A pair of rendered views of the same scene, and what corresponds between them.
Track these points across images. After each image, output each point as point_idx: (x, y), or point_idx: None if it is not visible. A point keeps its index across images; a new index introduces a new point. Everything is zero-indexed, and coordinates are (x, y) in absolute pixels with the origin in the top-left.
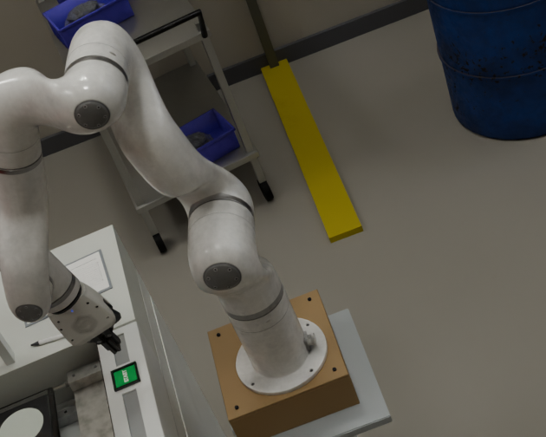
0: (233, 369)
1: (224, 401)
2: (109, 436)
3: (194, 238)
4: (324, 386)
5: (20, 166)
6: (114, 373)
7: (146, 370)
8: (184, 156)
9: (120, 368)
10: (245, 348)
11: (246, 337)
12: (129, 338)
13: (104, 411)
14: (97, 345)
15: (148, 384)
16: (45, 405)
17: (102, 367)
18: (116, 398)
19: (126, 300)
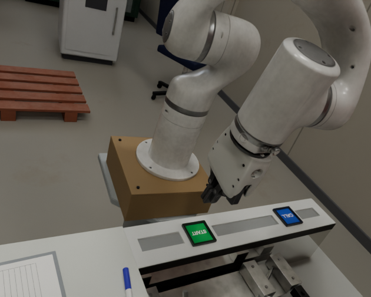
0: (174, 183)
1: (201, 190)
2: (226, 283)
3: (245, 27)
4: None
5: None
6: (195, 241)
7: (191, 218)
8: None
9: (190, 236)
10: (191, 146)
11: (200, 131)
12: (148, 232)
13: (197, 291)
14: (150, 265)
15: (206, 216)
16: None
17: (184, 256)
18: (222, 240)
19: (87, 235)
